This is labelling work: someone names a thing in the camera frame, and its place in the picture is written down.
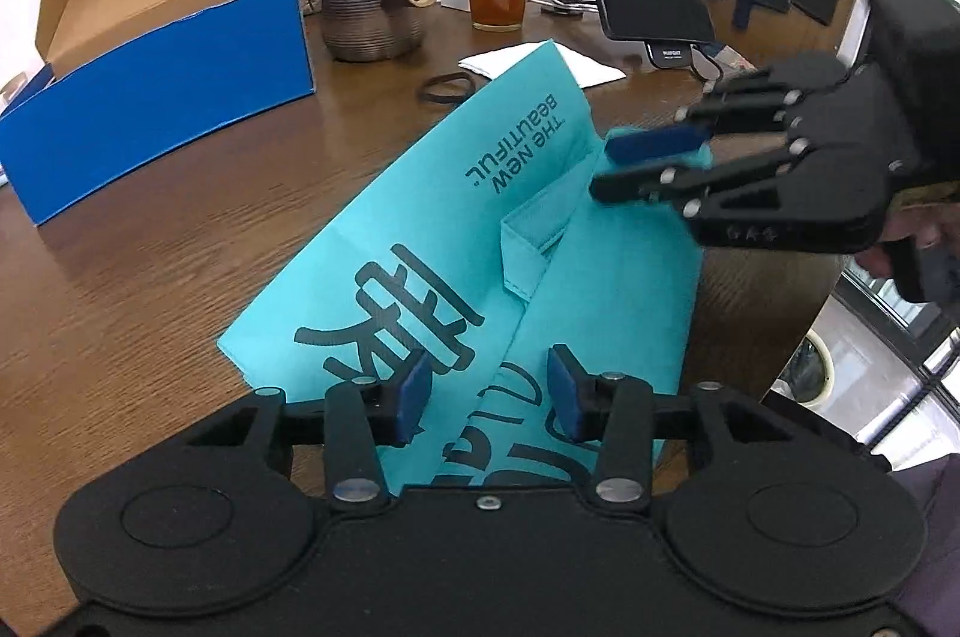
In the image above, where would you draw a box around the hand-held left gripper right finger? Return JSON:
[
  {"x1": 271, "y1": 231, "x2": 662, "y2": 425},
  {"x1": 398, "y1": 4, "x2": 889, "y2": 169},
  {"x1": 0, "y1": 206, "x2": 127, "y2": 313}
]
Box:
[{"x1": 546, "y1": 344, "x2": 818, "y2": 512}]

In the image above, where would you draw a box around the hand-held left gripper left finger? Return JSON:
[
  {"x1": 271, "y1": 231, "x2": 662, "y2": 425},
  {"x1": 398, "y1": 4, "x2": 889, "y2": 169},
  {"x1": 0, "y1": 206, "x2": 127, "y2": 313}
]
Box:
[{"x1": 180, "y1": 353, "x2": 436, "y2": 512}]

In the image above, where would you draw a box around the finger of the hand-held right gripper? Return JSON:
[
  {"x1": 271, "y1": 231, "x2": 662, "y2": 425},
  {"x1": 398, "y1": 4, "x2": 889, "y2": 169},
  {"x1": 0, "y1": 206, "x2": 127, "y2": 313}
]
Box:
[
  {"x1": 602, "y1": 62, "x2": 807, "y2": 167},
  {"x1": 589, "y1": 137, "x2": 815, "y2": 225}
]

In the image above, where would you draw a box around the teal shopping bag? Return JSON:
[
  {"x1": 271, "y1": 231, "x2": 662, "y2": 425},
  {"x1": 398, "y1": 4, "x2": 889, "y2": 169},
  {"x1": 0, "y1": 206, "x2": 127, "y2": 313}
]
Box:
[{"x1": 217, "y1": 40, "x2": 710, "y2": 488}]

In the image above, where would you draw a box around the blue cardboard shoe box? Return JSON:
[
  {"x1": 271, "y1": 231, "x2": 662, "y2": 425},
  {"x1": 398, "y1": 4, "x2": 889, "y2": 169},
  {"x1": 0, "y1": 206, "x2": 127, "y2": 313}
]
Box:
[{"x1": 0, "y1": 0, "x2": 317, "y2": 227}]

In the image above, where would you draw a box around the person's right hand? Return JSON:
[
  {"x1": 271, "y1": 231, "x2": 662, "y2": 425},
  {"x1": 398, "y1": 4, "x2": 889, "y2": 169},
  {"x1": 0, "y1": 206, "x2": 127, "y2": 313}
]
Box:
[{"x1": 855, "y1": 183, "x2": 960, "y2": 278}]

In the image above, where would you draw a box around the black phone stand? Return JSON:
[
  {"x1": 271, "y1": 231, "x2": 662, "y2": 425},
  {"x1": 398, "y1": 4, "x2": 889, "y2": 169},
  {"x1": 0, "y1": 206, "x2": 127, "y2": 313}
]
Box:
[{"x1": 646, "y1": 40, "x2": 722, "y2": 83}]

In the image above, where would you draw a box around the white paper napkin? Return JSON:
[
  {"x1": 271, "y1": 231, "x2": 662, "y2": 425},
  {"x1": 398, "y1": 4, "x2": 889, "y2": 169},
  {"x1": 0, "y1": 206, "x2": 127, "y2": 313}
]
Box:
[{"x1": 459, "y1": 40, "x2": 627, "y2": 89}]

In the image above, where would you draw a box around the black smartphone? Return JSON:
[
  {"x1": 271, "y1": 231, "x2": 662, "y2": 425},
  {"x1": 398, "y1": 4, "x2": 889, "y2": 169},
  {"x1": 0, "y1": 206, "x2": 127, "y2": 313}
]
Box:
[{"x1": 591, "y1": 0, "x2": 717, "y2": 45}]

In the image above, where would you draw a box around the black rubber band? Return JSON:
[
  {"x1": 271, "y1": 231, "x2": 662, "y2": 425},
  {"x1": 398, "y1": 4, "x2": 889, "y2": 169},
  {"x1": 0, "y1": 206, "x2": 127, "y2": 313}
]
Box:
[{"x1": 418, "y1": 73, "x2": 475, "y2": 105}]

